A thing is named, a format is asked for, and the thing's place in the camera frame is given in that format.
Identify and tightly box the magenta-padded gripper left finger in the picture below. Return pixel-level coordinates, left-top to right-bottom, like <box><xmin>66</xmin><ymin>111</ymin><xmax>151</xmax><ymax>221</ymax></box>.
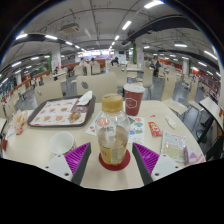
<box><xmin>43</xmin><ymin>142</ymin><xmax>92</xmax><ymax>186</ymax></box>

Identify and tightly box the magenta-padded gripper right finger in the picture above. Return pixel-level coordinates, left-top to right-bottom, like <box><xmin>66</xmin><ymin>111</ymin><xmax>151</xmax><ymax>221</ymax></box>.
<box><xmin>131</xmin><ymin>142</ymin><xmax>184</xmax><ymax>186</ymax></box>

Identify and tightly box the clear bottle with yellow drink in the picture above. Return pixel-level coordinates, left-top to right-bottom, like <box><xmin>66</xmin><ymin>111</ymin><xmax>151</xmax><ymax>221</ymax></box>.
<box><xmin>94</xmin><ymin>93</ymin><xmax>131</xmax><ymax>167</ymax></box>

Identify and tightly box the clear plastic packet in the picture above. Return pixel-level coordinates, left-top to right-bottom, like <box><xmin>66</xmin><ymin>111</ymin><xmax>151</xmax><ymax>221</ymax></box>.
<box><xmin>160</xmin><ymin>130</ymin><xmax>187</xmax><ymax>164</ymax></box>

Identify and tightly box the red sauce packet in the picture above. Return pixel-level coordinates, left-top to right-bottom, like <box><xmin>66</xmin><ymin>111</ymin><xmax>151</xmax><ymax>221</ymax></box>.
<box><xmin>147</xmin><ymin>121</ymin><xmax>163</xmax><ymax>138</ymax></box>

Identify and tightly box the flat round red coaster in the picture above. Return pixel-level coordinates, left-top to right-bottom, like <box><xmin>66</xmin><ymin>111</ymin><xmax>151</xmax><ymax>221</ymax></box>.
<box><xmin>98</xmin><ymin>148</ymin><xmax>132</xmax><ymax>172</ymax></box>

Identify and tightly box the wrapped food piece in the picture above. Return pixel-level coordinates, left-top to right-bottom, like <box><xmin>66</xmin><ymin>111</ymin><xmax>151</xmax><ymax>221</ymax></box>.
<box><xmin>67</xmin><ymin>110</ymin><xmax>83</xmax><ymax>124</ymax></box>

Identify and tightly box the white sachet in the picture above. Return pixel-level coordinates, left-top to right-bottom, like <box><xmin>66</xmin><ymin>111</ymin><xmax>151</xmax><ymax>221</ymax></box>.
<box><xmin>164</xmin><ymin>114</ymin><xmax>177</xmax><ymax>130</ymax></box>

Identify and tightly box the pink and white leaflet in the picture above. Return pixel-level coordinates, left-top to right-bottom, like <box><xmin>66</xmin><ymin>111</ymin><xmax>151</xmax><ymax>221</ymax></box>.
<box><xmin>183</xmin><ymin>144</ymin><xmax>207</xmax><ymax>166</ymax></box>

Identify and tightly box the dark brown food tray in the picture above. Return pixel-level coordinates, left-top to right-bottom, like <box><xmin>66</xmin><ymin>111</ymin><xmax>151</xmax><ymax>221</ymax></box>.
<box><xmin>27</xmin><ymin>94</ymin><xmax>97</xmax><ymax>128</ymax></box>

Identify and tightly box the printed paper tray liner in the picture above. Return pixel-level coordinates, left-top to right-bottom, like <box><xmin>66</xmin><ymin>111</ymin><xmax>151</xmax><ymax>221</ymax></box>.
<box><xmin>29</xmin><ymin>98</ymin><xmax>79</xmax><ymax>126</ymax></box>

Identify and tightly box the red paper cup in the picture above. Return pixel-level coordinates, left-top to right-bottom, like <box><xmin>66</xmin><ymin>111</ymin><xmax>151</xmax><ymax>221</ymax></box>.
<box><xmin>123</xmin><ymin>83</ymin><xmax>146</xmax><ymax>117</ymax></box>

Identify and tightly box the white paper napkin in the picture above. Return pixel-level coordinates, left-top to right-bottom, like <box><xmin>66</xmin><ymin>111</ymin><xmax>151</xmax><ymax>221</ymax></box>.
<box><xmin>75</xmin><ymin>89</ymin><xmax>94</xmax><ymax>107</ymax></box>

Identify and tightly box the crumpled food wrapper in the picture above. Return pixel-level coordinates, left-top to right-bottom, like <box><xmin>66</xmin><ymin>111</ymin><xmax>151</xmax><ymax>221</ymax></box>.
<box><xmin>9</xmin><ymin>109</ymin><xmax>29</xmax><ymax>134</ymax></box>

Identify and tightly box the beige chair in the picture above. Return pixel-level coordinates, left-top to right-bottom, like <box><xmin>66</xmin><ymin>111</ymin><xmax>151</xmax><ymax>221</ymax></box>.
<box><xmin>75</xmin><ymin>71</ymin><xmax>118</xmax><ymax>104</ymax></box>
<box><xmin>34</xmin><ymin>80</ymin><xmax>64</xmax><ymax>106</ymax></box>

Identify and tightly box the white side table, black edge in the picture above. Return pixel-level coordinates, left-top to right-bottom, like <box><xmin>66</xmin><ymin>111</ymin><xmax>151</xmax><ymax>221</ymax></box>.
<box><xmin>199</xmin><ymin>97</ymin><xmax>224</xmax><ymax>131</ymax></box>

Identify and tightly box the beige chairs group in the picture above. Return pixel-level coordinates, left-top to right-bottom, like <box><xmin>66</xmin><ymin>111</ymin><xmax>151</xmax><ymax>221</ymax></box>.
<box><xmin>0</xmin><ymin>61</ymin><xmax>224</xmax><ymax>111</ymax></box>

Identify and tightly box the person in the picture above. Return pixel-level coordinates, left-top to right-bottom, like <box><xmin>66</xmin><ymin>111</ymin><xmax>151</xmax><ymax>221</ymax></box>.
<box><xmin>88</xmin><ymin>57</ymin><xmax>99</xmax><ymax>67</ymax></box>
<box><xmin>78</xmin><ymin>57</ymin><xmax>89</xmax><ymax>68</ymax></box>
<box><xmin>110</xmin><ymin>56</ymin><xmax>120</xmax><ymax>67</ymax></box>
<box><xmin>149</xmin><ymin>58</ymin><xmax>162</xmax><ymax>77</ymax></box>

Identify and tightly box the ceiling air conditioner unit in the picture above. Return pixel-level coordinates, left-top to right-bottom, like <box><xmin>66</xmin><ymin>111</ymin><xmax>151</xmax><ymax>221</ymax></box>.
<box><xmin>60</xmin><ymin>22</ymin><xmax>80</xmax><ymax>34</ymax></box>

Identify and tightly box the ceiling lights group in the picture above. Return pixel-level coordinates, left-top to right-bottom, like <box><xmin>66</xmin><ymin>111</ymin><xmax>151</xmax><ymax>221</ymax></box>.
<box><xmin>0</xmin><ymin>0</ymin><xmax>221</xmax><ymax>86</ymax></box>

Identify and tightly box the white patterned mug, gold handle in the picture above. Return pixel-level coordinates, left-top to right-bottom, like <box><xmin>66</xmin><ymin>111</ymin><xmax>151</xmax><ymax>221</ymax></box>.
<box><xmin>48</xmin><ymin>130</ymin><xmax>77</xmax><ymax>156</ymax></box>

